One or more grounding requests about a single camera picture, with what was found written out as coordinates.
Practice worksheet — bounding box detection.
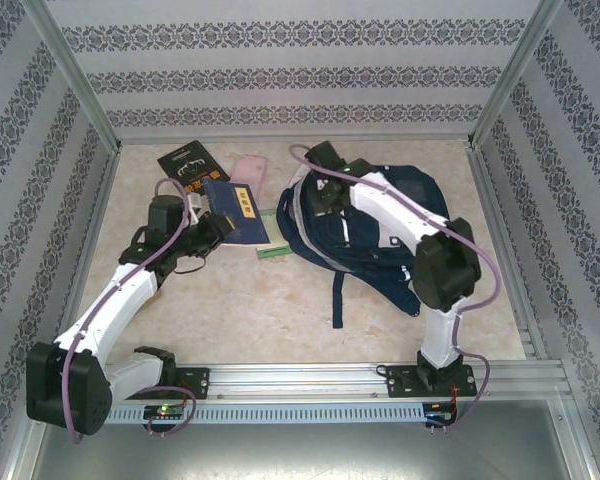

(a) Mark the blue book with yellow label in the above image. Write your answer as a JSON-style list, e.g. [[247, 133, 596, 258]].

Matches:
[[202, 178, 271, 246]]

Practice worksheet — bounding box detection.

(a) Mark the navy blue student backpack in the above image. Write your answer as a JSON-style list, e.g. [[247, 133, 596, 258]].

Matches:
[[275, 164, 451, 329]]

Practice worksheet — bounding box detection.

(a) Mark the green notebook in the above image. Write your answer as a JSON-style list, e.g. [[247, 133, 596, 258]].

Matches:
[[256, 207, 291, 260]]

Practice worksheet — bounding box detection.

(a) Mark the pink pencil case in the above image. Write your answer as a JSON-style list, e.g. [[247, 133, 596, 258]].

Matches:
[[229, 155, 270, 201]]

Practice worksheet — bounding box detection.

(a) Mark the black book with white print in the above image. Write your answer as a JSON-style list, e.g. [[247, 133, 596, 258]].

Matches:
[[157, 139, 230, 194]]

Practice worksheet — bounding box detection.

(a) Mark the left controller circuit board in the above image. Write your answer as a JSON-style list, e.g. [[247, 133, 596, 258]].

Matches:
[[144, 404, 186, 420]]

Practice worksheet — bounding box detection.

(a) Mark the controller circuit board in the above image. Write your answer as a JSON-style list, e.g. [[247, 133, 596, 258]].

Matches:
[[144, 404, 186, 420], [426, 402, 459, 426]]

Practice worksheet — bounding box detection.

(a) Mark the grey metal sheet panel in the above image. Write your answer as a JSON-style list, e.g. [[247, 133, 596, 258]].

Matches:
[[9, 399, 600, 480]]

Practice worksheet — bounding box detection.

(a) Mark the right controller circuit board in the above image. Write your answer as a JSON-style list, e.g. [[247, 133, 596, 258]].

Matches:
[[426, 402, 459, 426]]

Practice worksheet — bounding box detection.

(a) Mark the thin black left camera cable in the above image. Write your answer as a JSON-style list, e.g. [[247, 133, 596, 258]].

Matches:
[[172, 249, 207, 276]]

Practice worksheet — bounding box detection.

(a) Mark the aluminium rear table rail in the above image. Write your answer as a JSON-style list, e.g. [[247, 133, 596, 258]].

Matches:
[[117, 133, 476, 146]]

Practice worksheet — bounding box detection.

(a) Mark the aluminium left table side rail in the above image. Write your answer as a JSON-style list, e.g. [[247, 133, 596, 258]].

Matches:
[[49, 144, 124, 365]]

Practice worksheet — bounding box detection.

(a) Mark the aluminium table side rail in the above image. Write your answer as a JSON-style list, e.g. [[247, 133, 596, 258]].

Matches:
[[49, 144, 124, 365], [467, 142, 551, 360]]

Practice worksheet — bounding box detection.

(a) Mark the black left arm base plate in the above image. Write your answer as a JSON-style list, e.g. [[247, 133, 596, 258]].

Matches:
[[124, 367, 211, 400]]

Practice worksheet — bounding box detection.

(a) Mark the aluminium mounting rail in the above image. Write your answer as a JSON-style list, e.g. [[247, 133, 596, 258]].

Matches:
[[104, 363, 566, 401]]

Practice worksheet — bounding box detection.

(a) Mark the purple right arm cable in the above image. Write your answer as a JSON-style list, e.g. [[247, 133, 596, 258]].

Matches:
[[288, 143, 501, 429]]

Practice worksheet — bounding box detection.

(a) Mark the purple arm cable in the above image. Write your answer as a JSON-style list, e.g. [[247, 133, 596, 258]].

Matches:
[[63, 178, 197, 445], [288, 143, 501, 429]]

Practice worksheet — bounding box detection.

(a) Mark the aluminium right table side rail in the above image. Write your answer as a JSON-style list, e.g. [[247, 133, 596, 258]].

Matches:
[[467, 142, 551, 360]]

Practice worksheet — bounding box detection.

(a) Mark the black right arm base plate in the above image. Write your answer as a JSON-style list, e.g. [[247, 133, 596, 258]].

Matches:
[[377, 364, 479, 399]]

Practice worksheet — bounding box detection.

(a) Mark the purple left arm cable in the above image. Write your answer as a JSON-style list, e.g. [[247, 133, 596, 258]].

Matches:
[[63, 178, 197, 445]]

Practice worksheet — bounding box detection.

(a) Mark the grey slotted cable duct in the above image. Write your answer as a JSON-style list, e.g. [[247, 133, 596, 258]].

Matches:
[[104, 403, 426, 424]]

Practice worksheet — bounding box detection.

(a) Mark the aluminium left frame post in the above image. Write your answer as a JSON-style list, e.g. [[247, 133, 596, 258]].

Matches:
[[22, 0, 124, 151]]

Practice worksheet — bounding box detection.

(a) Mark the aluminium frame post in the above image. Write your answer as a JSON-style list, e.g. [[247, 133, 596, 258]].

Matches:
[[22, 0, 124, 151], [467, 0, 566, 149]]

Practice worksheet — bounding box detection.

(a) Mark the aluminium right frame post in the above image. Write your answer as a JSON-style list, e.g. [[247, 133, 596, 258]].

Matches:
[[467, 0, 566, 149]]

